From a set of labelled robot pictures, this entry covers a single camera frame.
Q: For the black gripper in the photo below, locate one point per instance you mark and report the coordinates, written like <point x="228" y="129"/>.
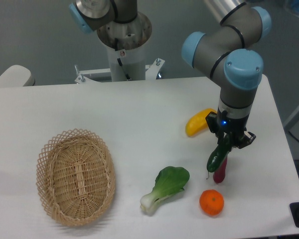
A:
<point x="220" y="124"/>

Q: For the green cucumber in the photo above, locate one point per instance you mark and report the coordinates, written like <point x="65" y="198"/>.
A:
<point x="219" y="154"/>

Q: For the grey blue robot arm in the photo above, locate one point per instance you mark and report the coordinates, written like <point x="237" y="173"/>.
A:
<point x="224" y="57"/>

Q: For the yellow bell pepper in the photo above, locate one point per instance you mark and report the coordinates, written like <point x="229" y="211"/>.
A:
<point x="198" y="123"/>

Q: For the purple sweet potato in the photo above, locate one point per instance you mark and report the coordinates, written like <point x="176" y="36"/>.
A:
<point x="220" y="173"/>

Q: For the orange tangerine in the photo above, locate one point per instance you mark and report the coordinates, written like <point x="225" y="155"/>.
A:
<point x="211" y="202"/>

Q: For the green bok choy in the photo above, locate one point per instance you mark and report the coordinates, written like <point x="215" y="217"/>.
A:
<point x="169" y="181"/>

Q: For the woven wicker basket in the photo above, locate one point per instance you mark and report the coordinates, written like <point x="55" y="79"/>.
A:
<point x="75" y="177"/>

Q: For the white chair armrest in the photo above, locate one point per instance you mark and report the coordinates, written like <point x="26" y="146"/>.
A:
<point x="16" y="76"/>

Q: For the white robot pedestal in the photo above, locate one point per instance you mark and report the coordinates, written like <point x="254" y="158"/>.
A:
<point x="125" y="45"/>

